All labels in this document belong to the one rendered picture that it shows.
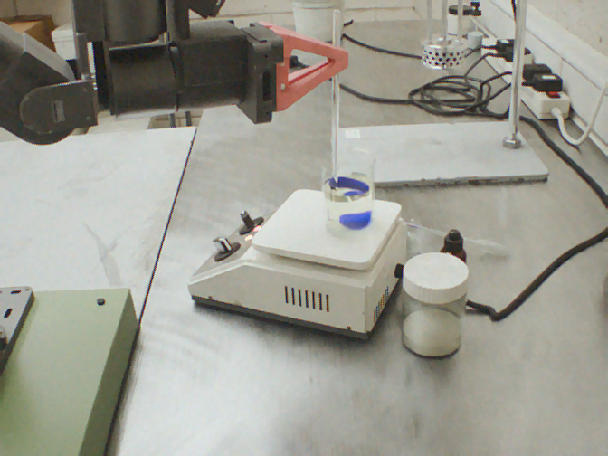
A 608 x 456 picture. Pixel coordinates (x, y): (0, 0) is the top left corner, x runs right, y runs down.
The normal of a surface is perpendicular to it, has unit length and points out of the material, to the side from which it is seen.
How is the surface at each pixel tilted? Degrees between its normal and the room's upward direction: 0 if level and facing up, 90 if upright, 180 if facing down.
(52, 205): 0
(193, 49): 90
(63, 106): 90
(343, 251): 0
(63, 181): 0
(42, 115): 90
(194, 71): 90
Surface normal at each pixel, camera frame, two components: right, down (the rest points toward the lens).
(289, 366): -0.05, -0.87
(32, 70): 0.37, 0.45
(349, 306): -0.39, 0.48
